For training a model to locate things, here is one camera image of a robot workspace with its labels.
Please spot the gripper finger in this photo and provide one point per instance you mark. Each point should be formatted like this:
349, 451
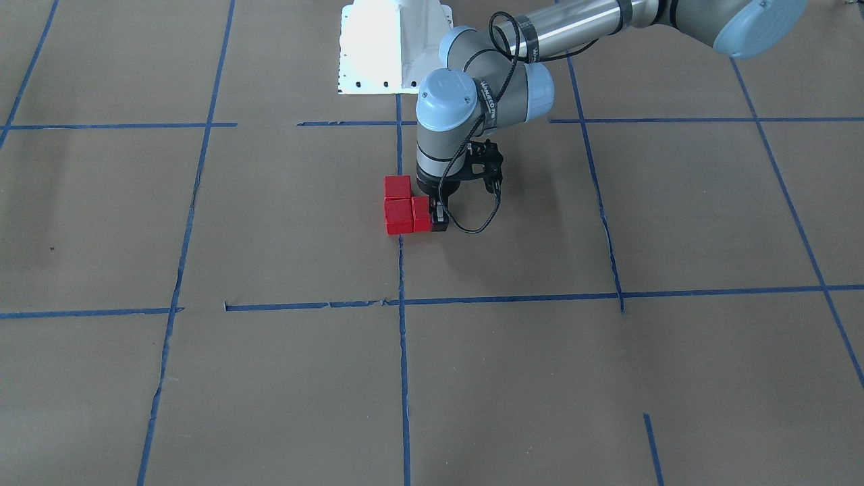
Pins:
439, 219

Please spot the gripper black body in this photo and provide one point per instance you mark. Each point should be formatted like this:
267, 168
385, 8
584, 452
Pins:
433, 188

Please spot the red block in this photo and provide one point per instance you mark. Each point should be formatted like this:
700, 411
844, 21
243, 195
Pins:
398, 216
421, 218

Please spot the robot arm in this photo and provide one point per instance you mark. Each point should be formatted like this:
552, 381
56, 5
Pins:
497, 77

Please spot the white camera stand base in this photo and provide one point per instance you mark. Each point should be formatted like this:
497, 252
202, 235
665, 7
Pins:
389, 47

